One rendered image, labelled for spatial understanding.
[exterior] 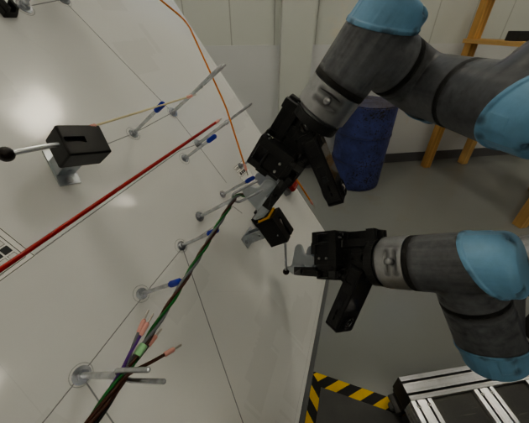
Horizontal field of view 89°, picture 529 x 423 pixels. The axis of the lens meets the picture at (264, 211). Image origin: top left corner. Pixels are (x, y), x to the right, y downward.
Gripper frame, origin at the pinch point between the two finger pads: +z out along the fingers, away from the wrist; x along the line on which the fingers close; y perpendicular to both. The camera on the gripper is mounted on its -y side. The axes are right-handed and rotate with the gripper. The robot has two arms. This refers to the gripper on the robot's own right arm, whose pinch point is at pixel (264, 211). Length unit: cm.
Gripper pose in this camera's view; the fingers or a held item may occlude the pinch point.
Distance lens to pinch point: 50.4
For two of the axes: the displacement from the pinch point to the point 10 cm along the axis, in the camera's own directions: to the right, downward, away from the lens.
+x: -3.5, 5.0, -7.9
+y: -8.1, -5.9, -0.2
